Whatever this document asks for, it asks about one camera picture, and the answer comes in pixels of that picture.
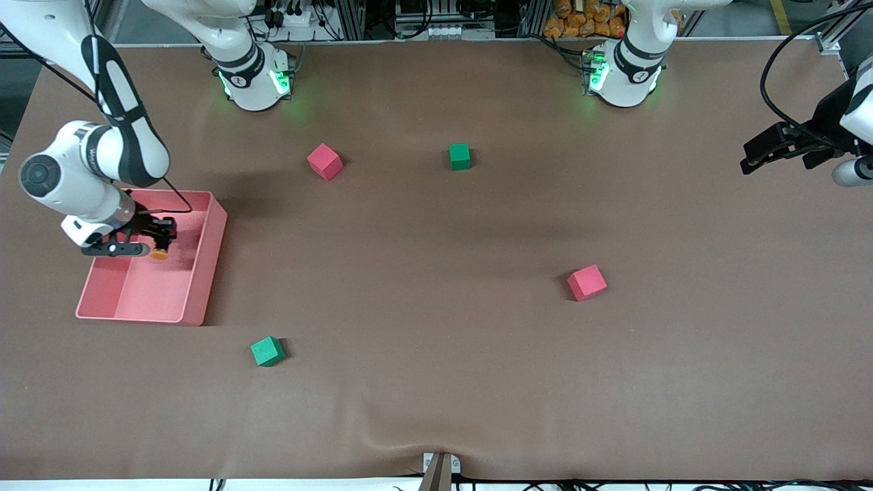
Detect pink plastic bin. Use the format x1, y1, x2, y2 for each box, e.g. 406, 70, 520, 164
75, 189, 228, 327

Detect pink foam cube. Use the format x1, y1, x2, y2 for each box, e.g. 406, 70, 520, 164
567, 264, 608, 302
306, 143, 344, 182

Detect orange snack bags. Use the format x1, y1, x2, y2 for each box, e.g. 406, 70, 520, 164
544, 0, 683, 39

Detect white power strip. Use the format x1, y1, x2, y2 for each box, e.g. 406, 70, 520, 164
267, 5, 313, 29

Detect brown table mat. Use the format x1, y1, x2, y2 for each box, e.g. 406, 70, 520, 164
0, 38, 873, 481

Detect metal clamp with pole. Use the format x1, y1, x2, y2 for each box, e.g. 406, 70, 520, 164
419, 451, 462, 491

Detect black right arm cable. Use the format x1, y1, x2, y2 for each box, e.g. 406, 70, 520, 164
0, 0, 194, 214

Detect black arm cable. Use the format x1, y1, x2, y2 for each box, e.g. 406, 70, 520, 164
0, 0, 194, 214
760, 3, 873, 147

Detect aluminium corner frame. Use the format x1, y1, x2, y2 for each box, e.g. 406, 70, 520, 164
85, 0, 113, 43
795, 0, 873, 76

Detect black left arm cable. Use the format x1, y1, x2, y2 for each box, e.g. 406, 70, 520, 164
760, 3, 873, 147

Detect black base cable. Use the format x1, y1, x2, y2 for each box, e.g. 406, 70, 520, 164
535, 34, 587, 69

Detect aluminium frame post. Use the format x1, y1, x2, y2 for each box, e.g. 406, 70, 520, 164
518, 0, 550, 38
333, 0, 366, 40

